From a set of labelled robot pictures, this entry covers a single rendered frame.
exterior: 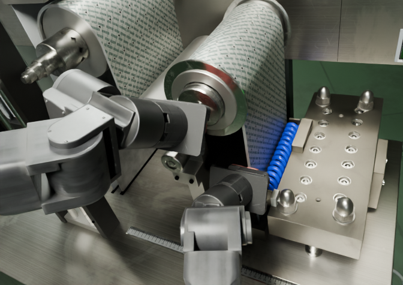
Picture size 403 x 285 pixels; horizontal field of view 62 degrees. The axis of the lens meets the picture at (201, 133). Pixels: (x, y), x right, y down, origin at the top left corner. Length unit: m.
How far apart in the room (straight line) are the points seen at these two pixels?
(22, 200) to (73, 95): 0.13
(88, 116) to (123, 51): 0.33
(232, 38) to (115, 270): 0.55
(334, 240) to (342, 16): 0.44
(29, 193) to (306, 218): 0.46
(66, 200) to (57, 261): 0.57
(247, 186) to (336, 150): 0.27
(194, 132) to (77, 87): 0.15
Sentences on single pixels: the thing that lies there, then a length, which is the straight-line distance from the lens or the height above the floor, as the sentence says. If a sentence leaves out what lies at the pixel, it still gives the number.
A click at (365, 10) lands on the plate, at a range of 0.77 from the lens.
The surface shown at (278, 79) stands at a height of 1.17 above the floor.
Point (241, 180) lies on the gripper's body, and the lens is 0.55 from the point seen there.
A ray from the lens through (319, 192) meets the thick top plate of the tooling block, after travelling 0.67.
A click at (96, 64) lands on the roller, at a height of 1.30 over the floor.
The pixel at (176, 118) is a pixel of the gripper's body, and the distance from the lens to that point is 0.41.
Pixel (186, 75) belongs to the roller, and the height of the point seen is 1.30.
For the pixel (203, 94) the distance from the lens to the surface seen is 0.50.
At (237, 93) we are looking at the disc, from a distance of 0.50.
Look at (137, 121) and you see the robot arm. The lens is 0.34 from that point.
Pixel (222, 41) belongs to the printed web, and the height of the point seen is 1.31.
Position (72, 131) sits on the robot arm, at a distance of 0.31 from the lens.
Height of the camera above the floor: 1.55
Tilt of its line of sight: 39 degrees down
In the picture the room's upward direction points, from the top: 14 degrees counter-clockwise
